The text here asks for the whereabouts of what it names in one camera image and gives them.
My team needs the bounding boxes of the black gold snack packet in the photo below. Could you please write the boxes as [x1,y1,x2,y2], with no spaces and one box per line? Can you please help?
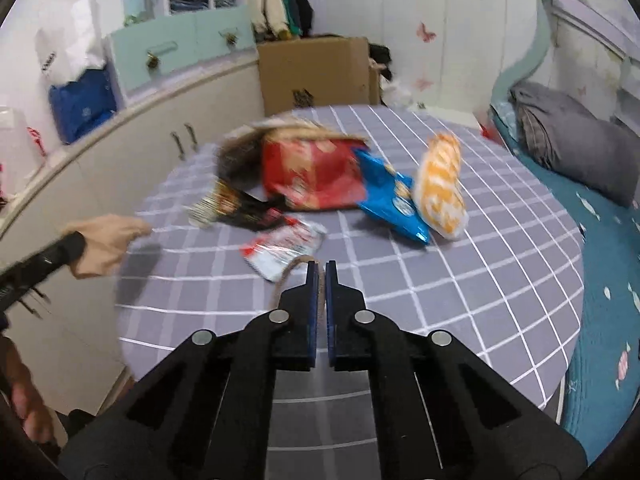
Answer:
[189,179,288,233]

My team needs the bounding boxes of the brown twine cord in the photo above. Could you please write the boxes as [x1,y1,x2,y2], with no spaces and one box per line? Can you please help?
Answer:
[271,255,319,312]

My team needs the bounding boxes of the blue shopping bag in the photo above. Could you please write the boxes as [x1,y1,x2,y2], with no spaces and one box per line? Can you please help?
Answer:
[48,67,119,145]

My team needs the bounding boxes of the person's left hand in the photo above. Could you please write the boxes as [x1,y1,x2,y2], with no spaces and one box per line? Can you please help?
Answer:
[0,340,54,444]

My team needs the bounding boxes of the mint green drawer cabinet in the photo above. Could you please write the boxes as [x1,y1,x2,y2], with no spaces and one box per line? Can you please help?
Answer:
[106,2,254,107]

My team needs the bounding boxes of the white red printed bag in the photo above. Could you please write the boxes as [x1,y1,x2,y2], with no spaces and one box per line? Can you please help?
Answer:
[0,106,49,197]

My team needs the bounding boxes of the grey checked tablecloth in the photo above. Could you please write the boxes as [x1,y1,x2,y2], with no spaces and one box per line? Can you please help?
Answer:
[115,104,587,480]

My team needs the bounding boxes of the grey quilt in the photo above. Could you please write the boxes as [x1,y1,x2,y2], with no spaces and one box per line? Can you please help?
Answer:
[509,81,640,207]

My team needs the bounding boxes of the red white snack wrapper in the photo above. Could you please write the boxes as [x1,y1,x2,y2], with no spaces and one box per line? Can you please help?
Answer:
[241,222,327,282]

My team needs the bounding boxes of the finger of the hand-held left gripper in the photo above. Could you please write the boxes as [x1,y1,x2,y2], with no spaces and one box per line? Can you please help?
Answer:
[0,232,87,311]

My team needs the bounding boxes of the brown cardboard box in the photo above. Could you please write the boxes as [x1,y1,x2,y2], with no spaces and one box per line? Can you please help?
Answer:
[256,35,383,117]

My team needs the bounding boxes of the black cloth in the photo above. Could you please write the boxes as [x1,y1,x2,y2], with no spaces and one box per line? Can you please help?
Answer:
[367,44,393,82]

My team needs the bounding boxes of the small red object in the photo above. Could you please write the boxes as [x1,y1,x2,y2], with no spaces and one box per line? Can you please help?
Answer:
[480,119,507,147]

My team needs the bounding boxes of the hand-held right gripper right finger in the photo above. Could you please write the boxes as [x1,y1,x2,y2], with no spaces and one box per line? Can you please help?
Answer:
[325,260,589,480]

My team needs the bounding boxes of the mint green headboard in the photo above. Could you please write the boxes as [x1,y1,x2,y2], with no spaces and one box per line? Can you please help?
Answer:
[490,0,557,106]

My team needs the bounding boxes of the orange white snack packet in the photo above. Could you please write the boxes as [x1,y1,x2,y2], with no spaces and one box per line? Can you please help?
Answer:
[412,132,468,240]

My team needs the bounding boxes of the red paper bag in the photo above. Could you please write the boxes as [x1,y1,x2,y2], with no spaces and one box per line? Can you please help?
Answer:
[219,119,372,212]

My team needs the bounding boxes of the white plastic bag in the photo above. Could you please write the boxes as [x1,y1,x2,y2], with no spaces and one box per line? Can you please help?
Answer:
[34,0,109,86]

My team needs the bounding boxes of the crumpled white bag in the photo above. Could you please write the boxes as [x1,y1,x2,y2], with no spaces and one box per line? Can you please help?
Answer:
[382,79,427,111]

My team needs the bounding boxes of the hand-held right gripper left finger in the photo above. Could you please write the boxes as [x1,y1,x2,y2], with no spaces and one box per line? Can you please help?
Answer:
[60,261,321,480]

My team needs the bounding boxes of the white curved cabinet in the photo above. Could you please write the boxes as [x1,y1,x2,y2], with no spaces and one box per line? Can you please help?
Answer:
[0,55,266,413]

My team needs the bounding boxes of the blue snack packet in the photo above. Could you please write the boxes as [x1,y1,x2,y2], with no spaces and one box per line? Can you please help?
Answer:
[352,147,432,246]

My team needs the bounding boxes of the teal printed bed sheet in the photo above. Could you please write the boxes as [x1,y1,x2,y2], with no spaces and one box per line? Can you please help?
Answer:
[489,100,640,467]

